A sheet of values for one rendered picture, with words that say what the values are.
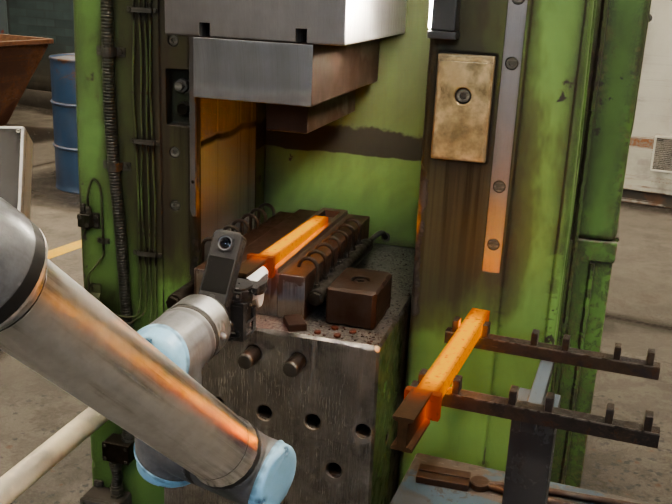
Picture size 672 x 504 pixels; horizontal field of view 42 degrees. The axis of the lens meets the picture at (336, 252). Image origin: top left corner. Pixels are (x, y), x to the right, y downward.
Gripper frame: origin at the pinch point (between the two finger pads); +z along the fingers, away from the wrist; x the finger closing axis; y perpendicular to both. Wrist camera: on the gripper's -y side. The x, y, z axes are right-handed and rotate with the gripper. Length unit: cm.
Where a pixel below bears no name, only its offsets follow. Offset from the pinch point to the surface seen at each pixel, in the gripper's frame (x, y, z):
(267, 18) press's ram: -0.4, -38.8, 3.6
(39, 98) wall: -520, 107, 684
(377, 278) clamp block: 17.9, 3.0, 10.5
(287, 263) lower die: 2.7, 1.6, 7.6
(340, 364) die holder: 15.9, 13.3, -3.2
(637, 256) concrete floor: 84, 106, 387
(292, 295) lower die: 5.4, 5.3, 2.9
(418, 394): 33.3, 2.1, -29.9
